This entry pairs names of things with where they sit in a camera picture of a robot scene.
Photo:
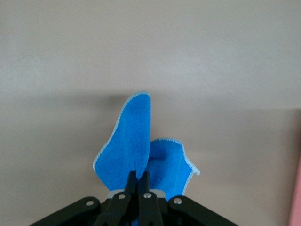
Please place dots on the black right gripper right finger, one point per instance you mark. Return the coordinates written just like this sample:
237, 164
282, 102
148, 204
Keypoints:
150, 212

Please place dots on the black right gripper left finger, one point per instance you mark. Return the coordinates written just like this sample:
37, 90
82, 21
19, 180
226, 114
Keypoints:
113, 212

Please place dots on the blue microfibre cloth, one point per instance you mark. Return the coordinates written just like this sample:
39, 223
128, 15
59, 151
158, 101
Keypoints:
131, 141

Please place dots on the pink plastic bin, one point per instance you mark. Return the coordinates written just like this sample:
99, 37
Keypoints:
295, 200

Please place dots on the brown table mat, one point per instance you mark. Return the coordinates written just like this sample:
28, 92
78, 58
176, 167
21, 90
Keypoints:
70, 70

